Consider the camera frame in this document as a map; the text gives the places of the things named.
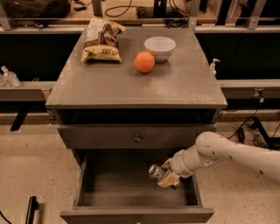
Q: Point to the black bag on shelf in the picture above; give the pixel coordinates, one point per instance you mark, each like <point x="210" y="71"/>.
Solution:
<point x="36" y="8"/>

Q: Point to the white pump bottle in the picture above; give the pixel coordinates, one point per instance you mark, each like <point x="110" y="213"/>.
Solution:
<point x="213" y="66"/>

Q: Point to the open middle drawer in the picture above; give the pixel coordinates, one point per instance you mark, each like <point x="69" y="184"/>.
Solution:
<point x="115" y="188"/>

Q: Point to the black bar on floor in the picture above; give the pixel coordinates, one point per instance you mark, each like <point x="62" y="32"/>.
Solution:
<point x="32" y="207"/>

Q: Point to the closed top drawer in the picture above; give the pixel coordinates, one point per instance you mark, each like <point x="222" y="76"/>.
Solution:
<point x="120" y="136"/>

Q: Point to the brown chip bag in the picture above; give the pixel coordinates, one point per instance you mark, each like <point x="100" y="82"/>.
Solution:
<point x="101" y="42"/>

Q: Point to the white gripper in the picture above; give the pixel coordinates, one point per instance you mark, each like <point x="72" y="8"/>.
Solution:
<point x="177" y="165"/>

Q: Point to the clear sanitizer bottle left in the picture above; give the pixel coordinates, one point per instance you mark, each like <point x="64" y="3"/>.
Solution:
<point x="10" y="78"/>

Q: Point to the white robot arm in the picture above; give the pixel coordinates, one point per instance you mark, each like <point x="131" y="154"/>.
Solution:
<point x="209" y="149"/>

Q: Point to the white bowl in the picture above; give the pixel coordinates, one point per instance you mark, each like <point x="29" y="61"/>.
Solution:
<point x="160" y="47"/>

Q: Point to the black stand leg right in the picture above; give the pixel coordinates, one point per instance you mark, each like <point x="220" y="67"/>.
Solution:
<point x="273" y="143"/>

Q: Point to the orange fruit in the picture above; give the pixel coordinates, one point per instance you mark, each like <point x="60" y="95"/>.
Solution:
<point x="144" y="62"/>

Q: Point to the silver redbull can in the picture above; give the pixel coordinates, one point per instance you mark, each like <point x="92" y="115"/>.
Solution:
<point x="157" y="172"/>

